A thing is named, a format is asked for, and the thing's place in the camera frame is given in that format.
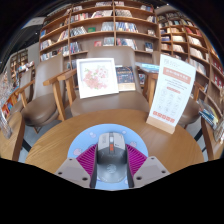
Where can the grey computer mouse orange accents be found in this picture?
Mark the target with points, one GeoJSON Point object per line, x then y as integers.
{"type": "Point", "coordinates": [111, 156]}

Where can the white framed flower picture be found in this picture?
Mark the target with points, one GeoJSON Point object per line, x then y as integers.
{"type": "Point", "coordinates": [97, 78]}

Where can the wide wooden bookshelf unit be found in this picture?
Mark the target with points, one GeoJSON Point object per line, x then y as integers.
{"type": "Point", "coordinates": [100, 30]}

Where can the round light blue mouse pad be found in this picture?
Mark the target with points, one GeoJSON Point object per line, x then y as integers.
{"type": "Point", "coordinates": [83, 138]}

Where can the dark cover book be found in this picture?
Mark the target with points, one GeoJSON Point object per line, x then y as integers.
{"type": "Point", "coordinates": [125, 77]}

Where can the white hanging ceiling sign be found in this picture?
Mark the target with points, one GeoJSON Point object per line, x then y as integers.
{"type": "Point", "coordinates": [34, 22]}

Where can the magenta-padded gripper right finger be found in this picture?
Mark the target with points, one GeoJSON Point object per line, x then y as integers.
{"type": "Point", "coordinates": [137, 161]}

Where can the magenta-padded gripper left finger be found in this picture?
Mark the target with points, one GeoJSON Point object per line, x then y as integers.
{"type": "Point", "coordinates": [86, 161]}

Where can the white sign in wooden base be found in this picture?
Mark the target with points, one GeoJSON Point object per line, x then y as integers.
{"type": "Point", "coordinates": [171, 91]}

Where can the round wooden side table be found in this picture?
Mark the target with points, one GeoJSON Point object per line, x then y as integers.
{"type": "Point", "coordinates": [213, 146]}
{"type": "Point", "coordinates": [11, 146]}

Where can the small distant bookshelf unit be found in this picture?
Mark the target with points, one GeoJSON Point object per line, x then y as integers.
{"type": "Point", "coordinates": [20, 63]}

